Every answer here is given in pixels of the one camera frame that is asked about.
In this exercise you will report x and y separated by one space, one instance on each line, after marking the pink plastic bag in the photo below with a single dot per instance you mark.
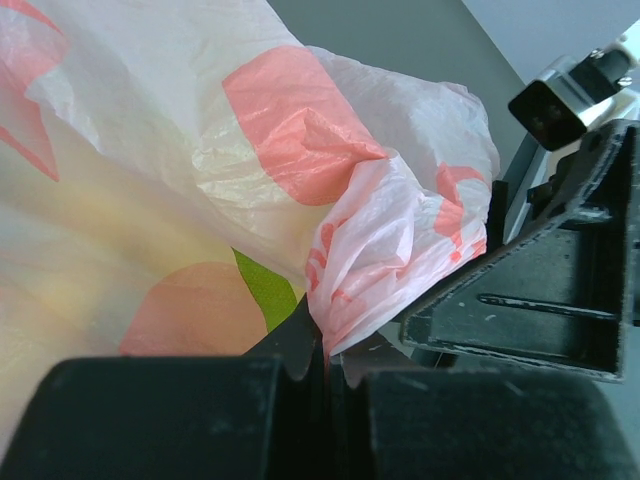
175 175

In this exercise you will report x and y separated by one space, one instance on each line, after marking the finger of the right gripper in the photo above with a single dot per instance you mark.
559 294
498 208

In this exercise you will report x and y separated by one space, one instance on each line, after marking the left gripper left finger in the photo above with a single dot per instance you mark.
254 416

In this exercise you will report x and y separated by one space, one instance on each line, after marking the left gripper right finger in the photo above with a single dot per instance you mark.
394 420

